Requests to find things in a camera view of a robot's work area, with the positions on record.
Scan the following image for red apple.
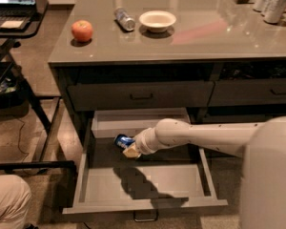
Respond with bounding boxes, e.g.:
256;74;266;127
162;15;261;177
71;20;93;42

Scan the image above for open grey middle drawer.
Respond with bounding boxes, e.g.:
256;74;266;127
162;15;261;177
64;120;228;221

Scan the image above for blue pepsi can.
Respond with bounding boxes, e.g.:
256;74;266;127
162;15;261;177
113;134;134;150

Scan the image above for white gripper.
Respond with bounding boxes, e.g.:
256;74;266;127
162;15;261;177
123;128;159;158

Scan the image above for silver can lying down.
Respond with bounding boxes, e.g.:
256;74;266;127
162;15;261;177
113;8;135;31

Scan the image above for grey top right drawer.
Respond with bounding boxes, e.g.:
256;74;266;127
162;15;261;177
209;78;286;107

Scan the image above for black laptop stand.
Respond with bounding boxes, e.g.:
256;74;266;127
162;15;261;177
0;0;76;174

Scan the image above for white plastic tray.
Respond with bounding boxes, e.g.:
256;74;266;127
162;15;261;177
92;108;190;138

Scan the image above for black cable on floor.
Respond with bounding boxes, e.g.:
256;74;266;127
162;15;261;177
9;112;32;164

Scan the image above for open laptop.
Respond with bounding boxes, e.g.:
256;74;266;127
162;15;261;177
0;0;36;31

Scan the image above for grey middle right drawer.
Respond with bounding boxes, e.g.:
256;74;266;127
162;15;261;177
201;114;273;123

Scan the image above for white bowl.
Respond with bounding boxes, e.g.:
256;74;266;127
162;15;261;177
139;10;176;32

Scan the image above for grey top left drawer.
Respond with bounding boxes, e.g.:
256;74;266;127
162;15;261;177
67;81;214;112

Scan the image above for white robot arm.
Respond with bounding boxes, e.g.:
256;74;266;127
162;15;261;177
123;116;286;229

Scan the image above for grey counter cabinet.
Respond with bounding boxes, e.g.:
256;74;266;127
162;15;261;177
48;0;286;159

